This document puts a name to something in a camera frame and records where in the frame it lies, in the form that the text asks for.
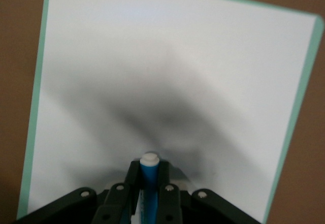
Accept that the white paper sheet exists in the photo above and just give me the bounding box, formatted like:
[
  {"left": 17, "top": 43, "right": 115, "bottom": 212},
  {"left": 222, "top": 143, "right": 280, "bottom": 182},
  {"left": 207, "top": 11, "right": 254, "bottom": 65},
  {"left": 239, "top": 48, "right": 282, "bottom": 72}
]
[{"left": 26, "top": 0, "right": 317, "bottom": 222}]

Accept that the blue marker white end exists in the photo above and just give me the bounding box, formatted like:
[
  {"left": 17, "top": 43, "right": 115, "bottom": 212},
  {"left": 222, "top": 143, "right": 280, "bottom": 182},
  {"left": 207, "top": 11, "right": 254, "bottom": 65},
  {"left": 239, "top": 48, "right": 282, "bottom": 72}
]
[{"left": 137, "top": 152, "right": 161, "bottom": 224}]

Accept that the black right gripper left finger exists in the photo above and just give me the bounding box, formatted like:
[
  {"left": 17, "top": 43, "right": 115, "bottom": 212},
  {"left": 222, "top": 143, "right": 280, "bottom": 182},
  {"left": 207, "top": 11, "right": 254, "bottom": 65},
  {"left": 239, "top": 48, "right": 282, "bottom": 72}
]
[{"left": 15, "top": 159, "right": 142, "bottom": 224}]

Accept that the mint green clipboard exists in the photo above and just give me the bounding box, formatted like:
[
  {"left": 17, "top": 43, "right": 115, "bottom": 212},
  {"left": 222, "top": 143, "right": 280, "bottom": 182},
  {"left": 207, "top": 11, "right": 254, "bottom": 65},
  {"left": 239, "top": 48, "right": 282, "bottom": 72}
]
[{"left": 16, "top": 0, "right": 325, "bottom": 224}]

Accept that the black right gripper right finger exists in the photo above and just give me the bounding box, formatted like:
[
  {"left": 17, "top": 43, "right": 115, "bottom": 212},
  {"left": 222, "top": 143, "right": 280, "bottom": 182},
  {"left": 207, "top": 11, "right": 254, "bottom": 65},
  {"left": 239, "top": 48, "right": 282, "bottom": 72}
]
[{"left": 157, "top": 160, "right": 265, "bottom": 224}]

